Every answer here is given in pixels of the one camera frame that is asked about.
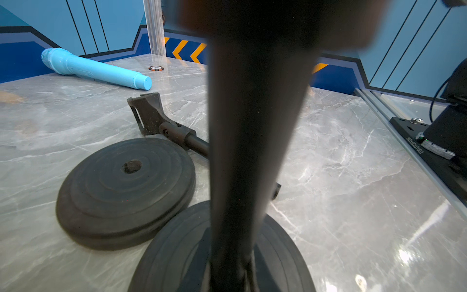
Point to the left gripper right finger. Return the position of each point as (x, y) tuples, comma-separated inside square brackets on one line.
[(260, 278)]

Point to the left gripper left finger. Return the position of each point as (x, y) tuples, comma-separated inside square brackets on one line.
[(197, 277)]

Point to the black stand pole with clip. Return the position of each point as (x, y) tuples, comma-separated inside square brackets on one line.
[(261, 60)]

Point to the black round stand base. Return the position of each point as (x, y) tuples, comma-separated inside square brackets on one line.
[(169, 255)]

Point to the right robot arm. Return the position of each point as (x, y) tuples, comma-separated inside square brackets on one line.
[(447, 134)]

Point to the light blue toy microphone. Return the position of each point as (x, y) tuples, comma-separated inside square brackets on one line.
[(65, 63)]

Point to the small round floor marker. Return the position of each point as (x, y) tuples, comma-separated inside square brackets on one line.
[(156, 68)]

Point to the aluminium rail frame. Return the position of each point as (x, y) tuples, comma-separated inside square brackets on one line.
[(384, 115)]

